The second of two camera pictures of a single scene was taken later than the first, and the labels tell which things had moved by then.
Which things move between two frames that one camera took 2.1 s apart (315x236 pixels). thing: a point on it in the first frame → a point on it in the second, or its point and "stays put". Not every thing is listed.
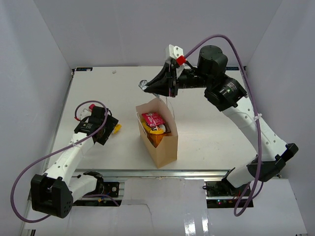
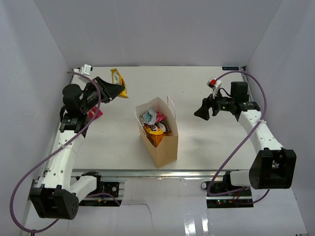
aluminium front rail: [157, 173] stays put
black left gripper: [110, 123] → [108, 91]
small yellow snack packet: [117, 128] → [117, 79]
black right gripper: [164, 87] → [204, 112]
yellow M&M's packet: [158, 132] stays put
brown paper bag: [167, 151] stays put
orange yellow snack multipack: [156, 138] stays put
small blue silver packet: [142, 83] → [149, 117]
